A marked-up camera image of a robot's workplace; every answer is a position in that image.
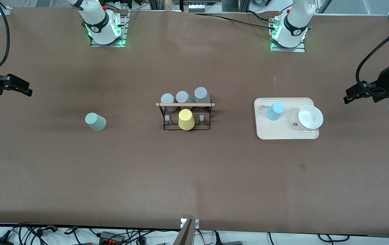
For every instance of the pale green cup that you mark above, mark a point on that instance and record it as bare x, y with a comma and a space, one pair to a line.
96, 122

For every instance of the white bowl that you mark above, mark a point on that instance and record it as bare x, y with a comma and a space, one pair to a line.
310, 117

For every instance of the white mount bracket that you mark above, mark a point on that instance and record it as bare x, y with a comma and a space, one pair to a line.
197, 223

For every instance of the yellow cup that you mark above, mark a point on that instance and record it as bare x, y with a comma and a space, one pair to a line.
186, 119

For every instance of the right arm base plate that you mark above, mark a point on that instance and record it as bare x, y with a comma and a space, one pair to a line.
123, 27

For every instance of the grey red connector box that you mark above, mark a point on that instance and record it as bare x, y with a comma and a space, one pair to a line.
111, 238

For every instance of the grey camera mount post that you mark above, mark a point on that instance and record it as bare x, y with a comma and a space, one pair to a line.
185, 234

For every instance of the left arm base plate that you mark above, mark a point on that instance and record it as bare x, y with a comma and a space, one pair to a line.
301, 48

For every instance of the beige rabbit tray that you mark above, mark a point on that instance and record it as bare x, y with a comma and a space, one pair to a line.
276, 131

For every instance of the light blue cup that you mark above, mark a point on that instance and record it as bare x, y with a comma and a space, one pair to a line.
275, 111

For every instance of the grey cup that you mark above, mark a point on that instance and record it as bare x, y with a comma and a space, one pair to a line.
201, 94
168, 98
183, 97

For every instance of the black power adapter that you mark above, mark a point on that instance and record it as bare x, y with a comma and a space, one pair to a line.
0, 240

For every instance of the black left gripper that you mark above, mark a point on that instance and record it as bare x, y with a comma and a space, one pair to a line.
383, 80

